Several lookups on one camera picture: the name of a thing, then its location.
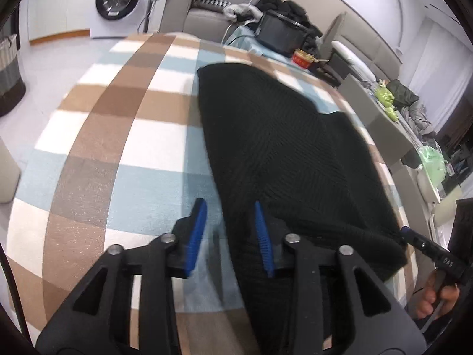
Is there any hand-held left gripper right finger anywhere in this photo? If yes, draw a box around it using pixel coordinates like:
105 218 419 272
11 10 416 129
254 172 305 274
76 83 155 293
254 200 425 355

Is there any striped laundry basket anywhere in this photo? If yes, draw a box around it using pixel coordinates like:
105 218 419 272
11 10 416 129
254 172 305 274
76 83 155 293
0 34 27 117

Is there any black storage bin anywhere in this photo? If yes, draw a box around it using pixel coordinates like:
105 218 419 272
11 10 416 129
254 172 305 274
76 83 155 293
256 9 315 58

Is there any white washing machine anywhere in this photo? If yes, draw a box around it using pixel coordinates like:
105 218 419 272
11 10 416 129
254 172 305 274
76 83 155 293
90 0 163 39

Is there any person's right hand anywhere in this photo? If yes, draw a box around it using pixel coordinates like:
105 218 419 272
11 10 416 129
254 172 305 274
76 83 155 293
411 269 461 319

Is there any grey clothes heap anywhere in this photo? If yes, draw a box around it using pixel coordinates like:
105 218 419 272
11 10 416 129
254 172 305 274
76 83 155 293
386 79 438 141

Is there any green plastic bag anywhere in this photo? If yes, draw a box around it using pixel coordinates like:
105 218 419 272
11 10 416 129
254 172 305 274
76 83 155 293
419 145 448 185

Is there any checked plush blanket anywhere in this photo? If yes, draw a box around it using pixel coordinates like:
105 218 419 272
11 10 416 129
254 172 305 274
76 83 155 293
5 31 420 355

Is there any black knit garment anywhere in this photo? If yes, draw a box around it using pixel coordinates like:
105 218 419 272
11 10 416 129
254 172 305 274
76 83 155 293
197 63 409 355

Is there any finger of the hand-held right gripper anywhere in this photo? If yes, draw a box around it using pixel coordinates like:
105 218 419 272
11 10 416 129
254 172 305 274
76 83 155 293
400 225 467 287

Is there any white pillow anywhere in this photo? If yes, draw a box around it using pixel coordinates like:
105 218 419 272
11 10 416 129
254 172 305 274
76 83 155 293
331 40 374 82

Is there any green toy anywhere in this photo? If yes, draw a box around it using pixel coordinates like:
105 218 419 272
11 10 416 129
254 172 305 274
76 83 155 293
375 85 398 119

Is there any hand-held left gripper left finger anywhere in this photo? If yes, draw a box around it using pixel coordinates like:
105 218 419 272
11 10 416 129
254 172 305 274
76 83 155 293
35 198 208 355

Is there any red instant noodle cup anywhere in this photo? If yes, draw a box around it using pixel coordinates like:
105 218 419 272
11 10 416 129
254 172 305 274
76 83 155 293
292 49 320 69

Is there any grey side table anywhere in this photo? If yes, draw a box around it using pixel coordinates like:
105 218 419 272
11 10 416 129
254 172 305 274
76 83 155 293
338 74 418 165

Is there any grey sofa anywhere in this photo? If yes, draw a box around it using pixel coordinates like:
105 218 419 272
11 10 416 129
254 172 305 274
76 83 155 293
159 0 267 47

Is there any pile of black clothes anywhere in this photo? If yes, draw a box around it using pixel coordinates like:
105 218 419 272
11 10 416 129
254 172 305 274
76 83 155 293
255 0 324 60

